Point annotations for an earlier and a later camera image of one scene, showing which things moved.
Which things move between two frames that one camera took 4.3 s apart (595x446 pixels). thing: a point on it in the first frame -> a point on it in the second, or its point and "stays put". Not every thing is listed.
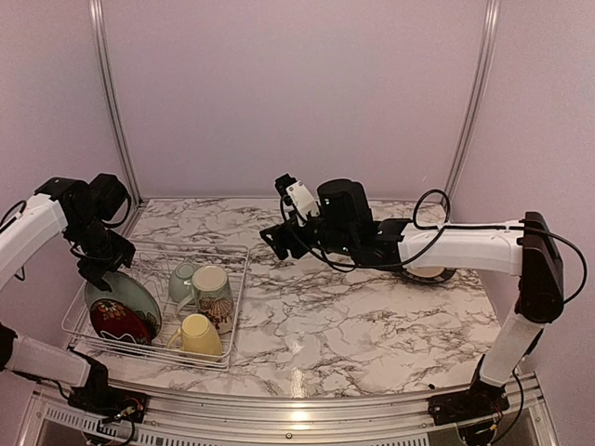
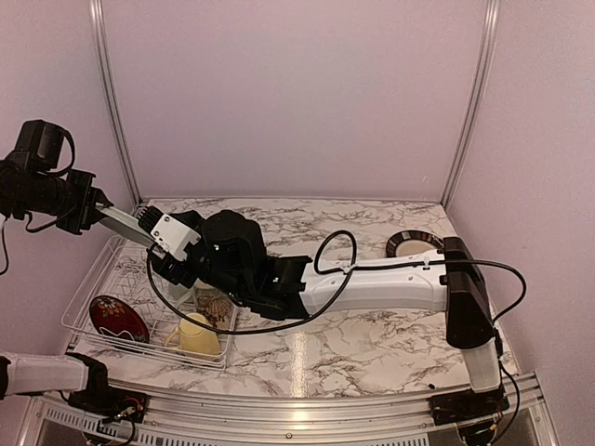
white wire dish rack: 171,303 stays put
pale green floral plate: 130,291 -> 127,223
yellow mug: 196,335 stays put
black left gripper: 123,249 -> 85,214
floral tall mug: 214,296 stays put
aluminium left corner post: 107,77 stays put
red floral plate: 112,320 stays put
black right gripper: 280,245 -> 167,270
